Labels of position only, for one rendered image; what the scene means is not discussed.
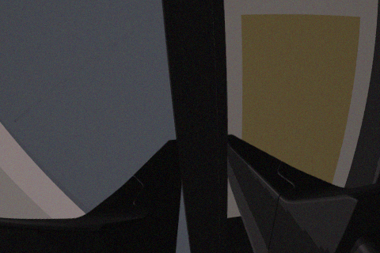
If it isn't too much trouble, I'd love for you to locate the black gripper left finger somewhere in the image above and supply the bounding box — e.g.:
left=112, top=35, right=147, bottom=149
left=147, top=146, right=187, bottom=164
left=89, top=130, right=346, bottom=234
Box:
left=0, top=140, right=181, bottom=253

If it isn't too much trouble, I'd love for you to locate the black picture frame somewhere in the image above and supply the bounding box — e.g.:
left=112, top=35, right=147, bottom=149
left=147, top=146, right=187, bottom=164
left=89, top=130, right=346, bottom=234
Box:
left=162, top=0, right=380, bottom=253

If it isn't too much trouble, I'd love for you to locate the grey flat board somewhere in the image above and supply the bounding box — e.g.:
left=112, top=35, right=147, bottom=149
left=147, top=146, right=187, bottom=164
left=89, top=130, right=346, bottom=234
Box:
left=0, top=0, right=177, bottom=214

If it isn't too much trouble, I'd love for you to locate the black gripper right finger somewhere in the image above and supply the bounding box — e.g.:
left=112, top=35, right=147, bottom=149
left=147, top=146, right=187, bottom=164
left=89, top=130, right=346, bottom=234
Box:
left=227, top=135, right=380, bottom=253

